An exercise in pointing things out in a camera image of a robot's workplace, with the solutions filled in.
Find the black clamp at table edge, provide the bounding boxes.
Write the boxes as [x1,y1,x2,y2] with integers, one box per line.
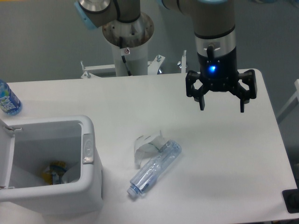
[282,189,299,214]

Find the black cable on pedestal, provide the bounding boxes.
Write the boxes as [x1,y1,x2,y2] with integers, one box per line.
[119,36,132,77]

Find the crushed clear plastic bottle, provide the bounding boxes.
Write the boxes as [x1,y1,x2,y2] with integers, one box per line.
[127,140,182,199]

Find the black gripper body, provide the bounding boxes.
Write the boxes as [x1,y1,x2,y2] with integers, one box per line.
[198,45,238,92]

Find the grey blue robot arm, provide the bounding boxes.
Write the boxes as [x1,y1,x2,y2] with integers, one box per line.
[74,0,257,111]

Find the white frame at right edge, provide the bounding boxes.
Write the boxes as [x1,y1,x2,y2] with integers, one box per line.
[276,79,299,124]

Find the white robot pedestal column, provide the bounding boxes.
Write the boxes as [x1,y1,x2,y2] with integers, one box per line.
[102,12,155,77]

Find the white paper wrapper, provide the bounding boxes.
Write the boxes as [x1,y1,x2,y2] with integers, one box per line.
[134,130,166,169]

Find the yellow trash in bin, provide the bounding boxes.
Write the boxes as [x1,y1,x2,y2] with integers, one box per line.
[42,161,68,185]

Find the white metal frame brackets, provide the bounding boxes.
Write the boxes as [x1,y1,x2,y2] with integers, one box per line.
[80,49,189,79]

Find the blue labelled water bottle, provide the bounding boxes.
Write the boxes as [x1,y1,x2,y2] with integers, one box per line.
[0,80,22,116]

